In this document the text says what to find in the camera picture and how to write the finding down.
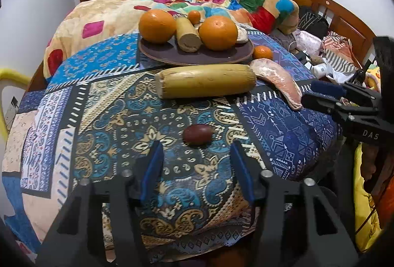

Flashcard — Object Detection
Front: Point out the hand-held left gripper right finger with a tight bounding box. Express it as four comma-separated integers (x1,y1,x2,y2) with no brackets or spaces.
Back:
230,140,359,267

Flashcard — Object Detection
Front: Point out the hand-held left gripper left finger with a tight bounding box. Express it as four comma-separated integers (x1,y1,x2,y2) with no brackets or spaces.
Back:
37,140,165,267

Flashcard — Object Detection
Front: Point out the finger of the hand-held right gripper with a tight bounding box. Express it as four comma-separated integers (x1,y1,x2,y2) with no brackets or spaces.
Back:
301,94,381,125
309,80,383,108

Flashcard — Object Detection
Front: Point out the dark red oval fruit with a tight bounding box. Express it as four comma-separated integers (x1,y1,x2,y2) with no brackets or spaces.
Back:
183,124,214,145

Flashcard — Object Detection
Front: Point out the peeled pomelo segment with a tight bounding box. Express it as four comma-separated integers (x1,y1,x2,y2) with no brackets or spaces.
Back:
250,59,303,110
236,26,250,45

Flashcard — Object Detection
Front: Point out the purple round plate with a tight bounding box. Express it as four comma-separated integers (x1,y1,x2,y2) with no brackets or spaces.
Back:
138,37,255,66

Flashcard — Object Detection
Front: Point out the sugarcane piece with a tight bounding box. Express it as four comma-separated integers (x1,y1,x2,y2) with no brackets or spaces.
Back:
175,17,203,53
154,64,257,99

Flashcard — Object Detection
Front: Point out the large orange with sticker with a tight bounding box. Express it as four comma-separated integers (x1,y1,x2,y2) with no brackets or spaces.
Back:
138,9,178,45

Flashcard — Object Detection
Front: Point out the striped cloth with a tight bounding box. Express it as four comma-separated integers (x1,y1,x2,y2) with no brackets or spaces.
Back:
323,35,361,70

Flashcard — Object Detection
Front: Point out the yellow plush toy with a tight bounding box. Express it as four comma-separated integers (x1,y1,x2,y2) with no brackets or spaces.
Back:
366,64,383,93

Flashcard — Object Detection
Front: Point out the pink cloth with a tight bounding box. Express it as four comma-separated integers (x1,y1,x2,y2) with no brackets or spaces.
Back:
296,31,322,56

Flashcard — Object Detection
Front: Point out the black bag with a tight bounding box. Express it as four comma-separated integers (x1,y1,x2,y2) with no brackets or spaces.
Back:
298,7,330,40

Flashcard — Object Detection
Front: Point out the blue patterned cloth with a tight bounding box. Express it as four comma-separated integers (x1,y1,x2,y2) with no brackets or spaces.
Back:
1,31,343,265

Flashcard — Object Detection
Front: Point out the wooden bed headboard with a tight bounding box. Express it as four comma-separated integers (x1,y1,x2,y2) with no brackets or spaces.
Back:
269,0,386,70

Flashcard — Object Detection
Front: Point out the yellow fabric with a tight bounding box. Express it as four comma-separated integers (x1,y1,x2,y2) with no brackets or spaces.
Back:
353,144,383,243

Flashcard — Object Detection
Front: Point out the colourful checked blanket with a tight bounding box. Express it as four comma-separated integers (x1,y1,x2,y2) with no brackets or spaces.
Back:
43,0,301,80

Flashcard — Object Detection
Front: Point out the yellow plastic chair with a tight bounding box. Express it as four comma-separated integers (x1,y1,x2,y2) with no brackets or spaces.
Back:
0,68,32,139

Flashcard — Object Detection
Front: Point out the wall socket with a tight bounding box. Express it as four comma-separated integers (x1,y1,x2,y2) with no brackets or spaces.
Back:
5,97,19,117

